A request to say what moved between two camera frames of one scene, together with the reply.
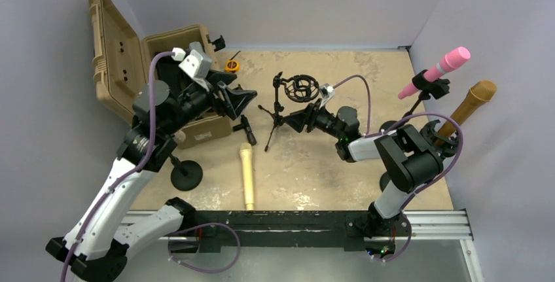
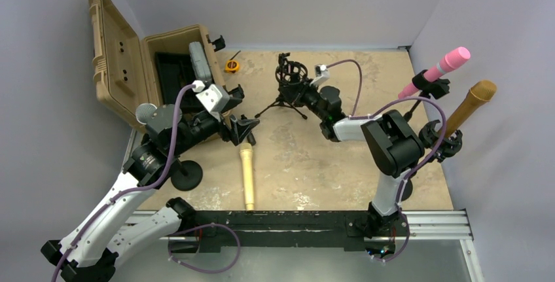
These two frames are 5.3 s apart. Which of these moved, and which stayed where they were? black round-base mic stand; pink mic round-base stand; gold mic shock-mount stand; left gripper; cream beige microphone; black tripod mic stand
Moved: left gripper; black tripod mic stand
Stayed: pink mic round-base stand; gold mic shock-mount stand; black round-base mic stand; cream beige microphone
